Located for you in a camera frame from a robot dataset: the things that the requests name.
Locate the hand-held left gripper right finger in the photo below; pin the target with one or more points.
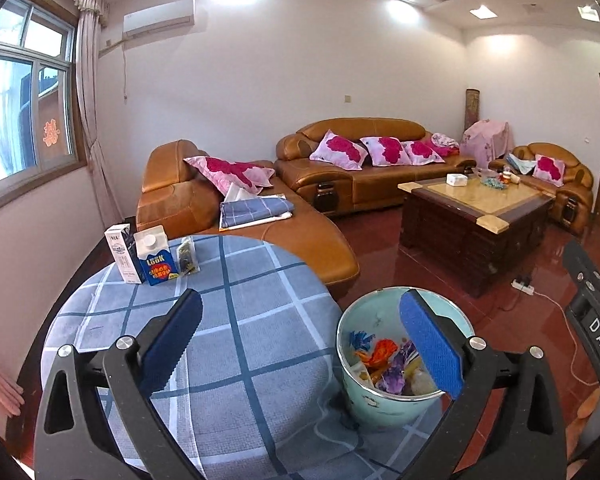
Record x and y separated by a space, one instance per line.
430 345

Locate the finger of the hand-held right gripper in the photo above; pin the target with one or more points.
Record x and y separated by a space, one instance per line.
587 275

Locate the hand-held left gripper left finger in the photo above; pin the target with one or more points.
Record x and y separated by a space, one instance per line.
172 340

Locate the light teal metal bin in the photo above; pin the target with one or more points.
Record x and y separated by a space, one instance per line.
380 410

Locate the person's right hand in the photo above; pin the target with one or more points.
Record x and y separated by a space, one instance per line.
587 407

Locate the purple wrapper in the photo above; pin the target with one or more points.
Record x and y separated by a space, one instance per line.
397 370

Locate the orange striped wrapper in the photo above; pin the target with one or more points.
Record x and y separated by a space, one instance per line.
384 352

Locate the white power strip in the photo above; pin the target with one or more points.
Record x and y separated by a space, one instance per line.
524 286

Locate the blue plaid tablecloth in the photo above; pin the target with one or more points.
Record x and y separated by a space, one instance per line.
240 350

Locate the blue wrapper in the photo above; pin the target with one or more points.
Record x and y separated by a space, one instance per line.
361 339

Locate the blue milk carton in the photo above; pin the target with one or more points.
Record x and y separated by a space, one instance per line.
155 265

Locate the small clear snack packet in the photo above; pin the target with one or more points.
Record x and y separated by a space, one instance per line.
187 257

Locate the brown leather armchair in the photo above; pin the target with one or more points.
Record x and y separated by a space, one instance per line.
575 185

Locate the white milk carton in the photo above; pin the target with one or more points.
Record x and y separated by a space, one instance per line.
122 255

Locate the dark wooden coffee table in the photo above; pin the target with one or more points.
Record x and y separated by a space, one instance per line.
470 240

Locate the pink floral pillow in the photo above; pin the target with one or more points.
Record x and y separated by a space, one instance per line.
549 167
386 151
230 172
422 152
337 149

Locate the small jar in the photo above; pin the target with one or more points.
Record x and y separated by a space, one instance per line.
505 177

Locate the light blue cloth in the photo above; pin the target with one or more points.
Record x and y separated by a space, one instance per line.
521 165

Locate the brown leather chaise sofa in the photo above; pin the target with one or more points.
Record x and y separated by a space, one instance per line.
180 200

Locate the folded blue plaid sheet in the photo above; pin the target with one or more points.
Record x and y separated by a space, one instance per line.
255 212

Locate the white tissue box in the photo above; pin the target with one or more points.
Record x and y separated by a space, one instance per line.
457 179

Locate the brown leather three-seat sofa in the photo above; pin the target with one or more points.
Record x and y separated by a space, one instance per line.
380 185

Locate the pink cloth cover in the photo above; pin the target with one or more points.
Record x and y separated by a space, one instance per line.
487 140

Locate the pink curtain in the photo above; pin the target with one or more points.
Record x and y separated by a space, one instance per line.
0 385

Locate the pink floral cloth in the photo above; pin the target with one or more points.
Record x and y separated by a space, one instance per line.
446 144

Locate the rolled bamboo mat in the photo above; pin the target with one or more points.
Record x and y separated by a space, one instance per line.
472 107

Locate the red window decal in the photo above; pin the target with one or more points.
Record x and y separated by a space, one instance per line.
51 133

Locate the beige curtain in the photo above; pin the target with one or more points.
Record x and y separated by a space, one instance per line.
87 110

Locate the square ceiling light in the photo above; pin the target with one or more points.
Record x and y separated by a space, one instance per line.
590 13
482 11

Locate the window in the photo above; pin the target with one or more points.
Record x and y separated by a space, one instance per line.
20 110

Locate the white air conditioner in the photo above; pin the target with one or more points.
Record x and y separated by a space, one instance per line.
159 17

